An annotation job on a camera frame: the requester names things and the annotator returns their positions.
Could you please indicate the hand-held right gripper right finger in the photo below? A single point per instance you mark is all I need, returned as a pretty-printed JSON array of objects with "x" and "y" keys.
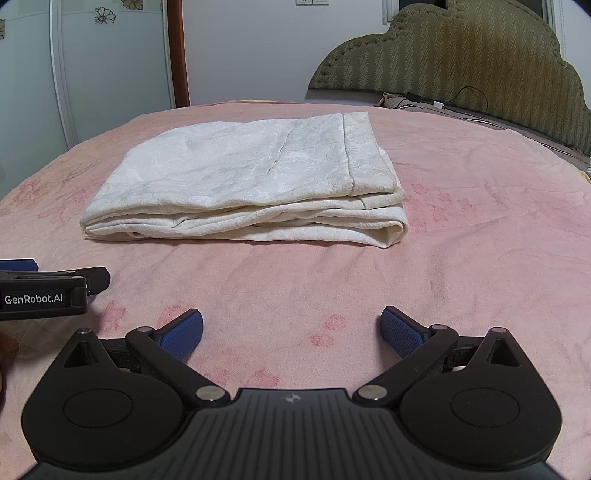
[{"x": 401, "y": 331}]

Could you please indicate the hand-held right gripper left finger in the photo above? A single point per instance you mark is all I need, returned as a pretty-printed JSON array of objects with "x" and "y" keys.
[{"x": 184, "y": 332}]

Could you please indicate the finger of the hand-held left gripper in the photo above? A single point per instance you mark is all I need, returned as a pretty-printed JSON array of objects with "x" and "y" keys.
[
  {"x": 18, "y": 265},
  {"x": 97, "y": 279}
]

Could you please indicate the white towel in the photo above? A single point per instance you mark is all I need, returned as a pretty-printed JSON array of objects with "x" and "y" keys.
[{"x": 240, "y": 175}]

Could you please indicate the pink blanket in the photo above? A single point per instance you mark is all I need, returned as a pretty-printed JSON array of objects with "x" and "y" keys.
[{"x": 323, "y": 286}]

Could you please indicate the white wardrobe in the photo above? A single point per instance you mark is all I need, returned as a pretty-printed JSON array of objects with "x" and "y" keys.
[{"x": 106, "y": 69}]

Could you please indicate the brown cloth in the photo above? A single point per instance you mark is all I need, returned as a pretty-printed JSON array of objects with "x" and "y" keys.
[{"x": 390, "y": 100}]

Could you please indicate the flower sticker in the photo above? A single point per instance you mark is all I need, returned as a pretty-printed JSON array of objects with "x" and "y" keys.
[
  {"x": 134, "y": 3},
  {"x": 2, "y": 28},
  {"x": 104, "y": 14}
]

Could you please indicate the yellow blanket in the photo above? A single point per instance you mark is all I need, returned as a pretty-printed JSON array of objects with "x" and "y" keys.
[{"x": 586, "y": 175}]

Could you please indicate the olive padded headboard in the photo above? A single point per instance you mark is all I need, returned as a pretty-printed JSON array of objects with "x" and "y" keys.
[{"x": 452, "y": 55}]

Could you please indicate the brown wooden door frame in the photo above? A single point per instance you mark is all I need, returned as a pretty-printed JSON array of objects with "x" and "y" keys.
[{"x": 179, "y": 50}]

